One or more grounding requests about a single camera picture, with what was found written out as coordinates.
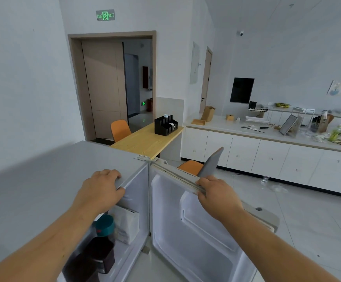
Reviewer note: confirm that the person's right thumb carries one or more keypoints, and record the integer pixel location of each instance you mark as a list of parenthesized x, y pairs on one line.
[(202, 195)]

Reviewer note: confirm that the framed tablet stand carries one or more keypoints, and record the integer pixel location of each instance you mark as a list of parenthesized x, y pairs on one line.
[(287, 125)]

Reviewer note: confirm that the light wooden table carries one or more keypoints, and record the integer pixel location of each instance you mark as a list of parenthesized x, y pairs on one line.
[(149, 142)]

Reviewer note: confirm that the person's left hand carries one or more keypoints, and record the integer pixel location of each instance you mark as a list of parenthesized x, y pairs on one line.
[(97, 193)]

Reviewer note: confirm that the dark bottle with teal cap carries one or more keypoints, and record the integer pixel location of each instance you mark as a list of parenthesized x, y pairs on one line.
[(101, 252)]

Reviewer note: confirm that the person's right forearm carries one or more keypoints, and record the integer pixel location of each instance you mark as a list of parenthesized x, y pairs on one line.
[(276, 249)]

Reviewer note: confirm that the beige door frame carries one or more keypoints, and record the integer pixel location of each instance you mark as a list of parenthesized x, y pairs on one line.
[(76, 85)]

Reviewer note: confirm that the wooden knife block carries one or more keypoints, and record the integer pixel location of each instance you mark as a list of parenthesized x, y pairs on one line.
[(325, 121)]

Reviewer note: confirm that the black desk organizer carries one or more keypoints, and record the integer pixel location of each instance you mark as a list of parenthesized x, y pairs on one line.
[(164, 127)]

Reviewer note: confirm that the white dish rack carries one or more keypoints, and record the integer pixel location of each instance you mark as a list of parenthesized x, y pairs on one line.
[(255, 113)]

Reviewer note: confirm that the clear plastic bottle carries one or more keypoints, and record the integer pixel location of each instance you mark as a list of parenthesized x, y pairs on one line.
[(264, 181)]

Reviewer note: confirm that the orange chair with gray back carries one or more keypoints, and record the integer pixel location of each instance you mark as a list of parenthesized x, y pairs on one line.
[(211, 162)]

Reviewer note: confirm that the white mini fridge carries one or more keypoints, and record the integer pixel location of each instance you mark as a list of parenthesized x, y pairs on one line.
[(41, 179)]

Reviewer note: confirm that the green exit sign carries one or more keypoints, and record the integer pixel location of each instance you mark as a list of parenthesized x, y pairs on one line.
[(105, 15)]

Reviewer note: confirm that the person's left thumb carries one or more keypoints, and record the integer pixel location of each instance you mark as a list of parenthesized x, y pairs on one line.
[(120, 188)]

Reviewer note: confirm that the wall picture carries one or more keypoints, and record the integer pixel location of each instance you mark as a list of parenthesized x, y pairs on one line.
[(334, 87)]

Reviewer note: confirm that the white fridge door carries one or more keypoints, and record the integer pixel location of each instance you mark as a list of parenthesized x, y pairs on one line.
[(188, 234)]

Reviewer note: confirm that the frosted glass wall board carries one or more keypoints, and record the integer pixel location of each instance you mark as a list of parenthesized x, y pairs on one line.
[(194, 63)]

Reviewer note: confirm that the brown paper bag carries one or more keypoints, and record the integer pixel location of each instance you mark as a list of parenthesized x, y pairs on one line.
[(208, 114)]

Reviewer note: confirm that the white security camera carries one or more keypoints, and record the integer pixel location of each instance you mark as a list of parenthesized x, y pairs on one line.
[(241, 33)]

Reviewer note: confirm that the small wooden box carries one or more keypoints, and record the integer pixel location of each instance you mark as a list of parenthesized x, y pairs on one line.
[(230, 117)]

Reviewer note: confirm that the beige wooden door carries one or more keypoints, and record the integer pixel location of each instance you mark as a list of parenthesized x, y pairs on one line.
[(104, 88)]

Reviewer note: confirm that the metal fridge hinge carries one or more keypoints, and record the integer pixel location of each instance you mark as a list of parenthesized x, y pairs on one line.
[(141, 157)]

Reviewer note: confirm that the brown side door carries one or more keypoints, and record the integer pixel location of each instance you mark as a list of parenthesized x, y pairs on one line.
[(206, 82)]

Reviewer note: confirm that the white paper bag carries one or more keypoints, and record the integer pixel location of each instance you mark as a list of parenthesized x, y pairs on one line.
[(126, 224)]

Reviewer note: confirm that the yellow bowl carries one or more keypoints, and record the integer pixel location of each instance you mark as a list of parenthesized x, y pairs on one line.
[(282, 105)]

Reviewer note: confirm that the person's right hand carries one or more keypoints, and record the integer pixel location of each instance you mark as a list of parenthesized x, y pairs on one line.
[(220, 199)]

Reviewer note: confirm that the white counter cabinet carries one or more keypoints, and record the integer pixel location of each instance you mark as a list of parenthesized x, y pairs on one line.
[(270, 155)]

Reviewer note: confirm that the black wall panel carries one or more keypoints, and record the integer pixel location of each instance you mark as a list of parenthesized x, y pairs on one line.
[(242, 90)]

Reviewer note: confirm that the person's left forearm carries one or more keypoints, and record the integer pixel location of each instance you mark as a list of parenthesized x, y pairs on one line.
[(44, 249)]

